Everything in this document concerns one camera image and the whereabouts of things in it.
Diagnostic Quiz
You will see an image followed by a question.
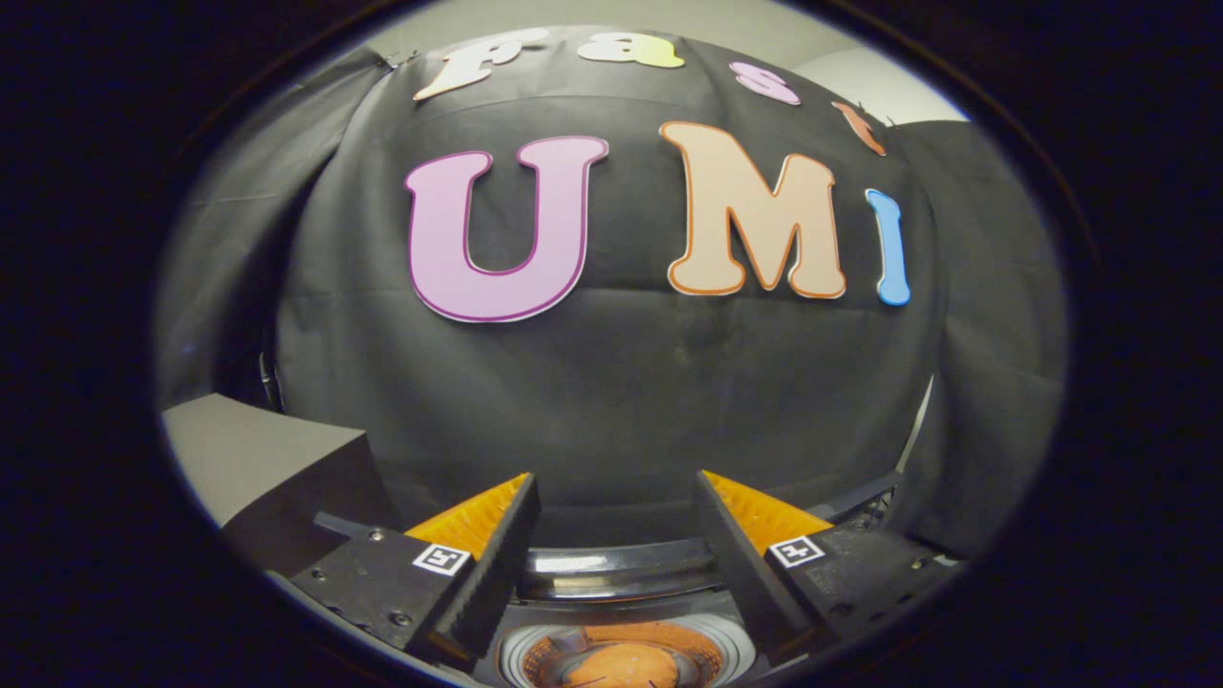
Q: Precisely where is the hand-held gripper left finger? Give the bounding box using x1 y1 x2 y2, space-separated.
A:
272 472 542 672

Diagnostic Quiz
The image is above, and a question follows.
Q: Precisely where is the black backdrop cloth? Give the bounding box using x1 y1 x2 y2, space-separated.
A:
158 24 1066 565

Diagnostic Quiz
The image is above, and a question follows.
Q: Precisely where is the metal backdrop stand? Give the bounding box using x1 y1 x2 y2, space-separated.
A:
898 375 937 479

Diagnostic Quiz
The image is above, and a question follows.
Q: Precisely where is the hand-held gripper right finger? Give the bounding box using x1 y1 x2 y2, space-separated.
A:
694 469 956 665

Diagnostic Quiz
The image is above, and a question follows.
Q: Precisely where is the white cabinet with dark top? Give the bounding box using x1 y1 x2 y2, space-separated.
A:
161 394 402 579

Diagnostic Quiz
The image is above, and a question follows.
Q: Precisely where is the orange shirt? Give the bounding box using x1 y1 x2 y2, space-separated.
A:
562 642 681 687

